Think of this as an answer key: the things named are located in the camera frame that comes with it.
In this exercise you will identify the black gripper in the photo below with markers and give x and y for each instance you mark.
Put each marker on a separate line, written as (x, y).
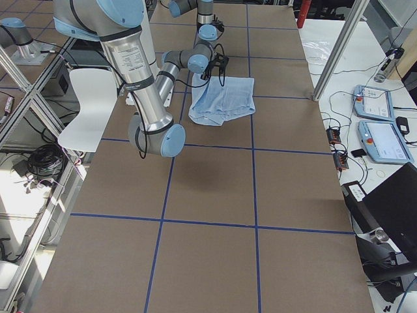
(206, 71)

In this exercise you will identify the light blue button shirt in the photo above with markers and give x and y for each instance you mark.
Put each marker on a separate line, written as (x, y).
(214, 103)

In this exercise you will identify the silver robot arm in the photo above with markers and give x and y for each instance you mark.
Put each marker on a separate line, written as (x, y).
(204, 9)
(122, 28)

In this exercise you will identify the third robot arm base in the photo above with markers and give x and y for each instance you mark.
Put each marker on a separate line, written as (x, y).
(15, 33)

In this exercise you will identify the white column base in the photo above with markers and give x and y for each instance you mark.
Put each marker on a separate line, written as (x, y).
(163, 83)

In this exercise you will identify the clear plastic bag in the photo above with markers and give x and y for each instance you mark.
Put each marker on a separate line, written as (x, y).
(317, 51)

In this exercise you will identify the white curved chair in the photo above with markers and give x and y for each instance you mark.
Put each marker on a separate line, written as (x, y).
(96, 92)

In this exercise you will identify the red cylinder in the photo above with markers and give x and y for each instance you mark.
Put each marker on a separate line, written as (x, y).
(303, 13)

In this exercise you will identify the far blue teach pendant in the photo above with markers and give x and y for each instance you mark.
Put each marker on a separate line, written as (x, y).
(373, 103)

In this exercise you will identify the blue teach pendant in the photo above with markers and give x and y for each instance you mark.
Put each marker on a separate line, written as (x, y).
(373, 103)
(383, 142)

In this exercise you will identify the clear water bottle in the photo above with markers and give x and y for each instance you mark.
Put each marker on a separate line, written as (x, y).
(386, 69)

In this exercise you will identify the near blue teach pendant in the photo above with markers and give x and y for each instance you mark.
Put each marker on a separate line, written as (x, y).
(383, 142)

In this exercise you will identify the black power adapter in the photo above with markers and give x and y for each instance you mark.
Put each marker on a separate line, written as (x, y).
(403, 125)

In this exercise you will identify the black laptop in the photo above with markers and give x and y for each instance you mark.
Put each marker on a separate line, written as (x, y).
(390, 206)

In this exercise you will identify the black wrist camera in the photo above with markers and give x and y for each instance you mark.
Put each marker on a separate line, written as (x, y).
(218, 25)
(221, 62)

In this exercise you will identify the aluminium frame post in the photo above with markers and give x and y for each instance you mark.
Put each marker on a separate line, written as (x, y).
(341, 43)

